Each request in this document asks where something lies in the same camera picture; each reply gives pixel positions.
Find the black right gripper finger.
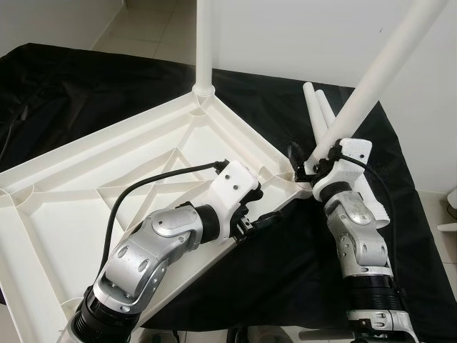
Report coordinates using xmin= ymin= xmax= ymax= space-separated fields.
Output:
xmin=287 ymin=142 xmax=305 ymax=180

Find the white plastic table leg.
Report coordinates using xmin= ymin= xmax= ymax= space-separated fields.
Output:
xmin=311 ymin=0 xmax=450 ymax=169
xmin=194 ymin=0 xmax=217 ymax=96
xmin=303 ymin=81 xmax=338 ymax=149
xmin=314 ymin=87 xmax=391 ymax=231

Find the white plastic table top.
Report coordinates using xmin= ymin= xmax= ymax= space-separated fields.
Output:
xmin=0 ymin=91 xmax=313 ymax=343

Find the black table cloth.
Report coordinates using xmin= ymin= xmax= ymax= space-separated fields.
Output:
xmin=0 ymin=43 xmax=457 ymax=333

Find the grey right robot foot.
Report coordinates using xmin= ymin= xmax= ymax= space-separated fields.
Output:
xmin=228 ymin=327 xmax=293 ymax=343

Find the white plastic chair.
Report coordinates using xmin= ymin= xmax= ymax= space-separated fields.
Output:
xmin=437 ymin=189 xmax=457 ymax=233

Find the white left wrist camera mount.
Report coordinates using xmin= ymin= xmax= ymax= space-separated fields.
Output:
xmin=211 ymin=159 xmax=262 ymax=241

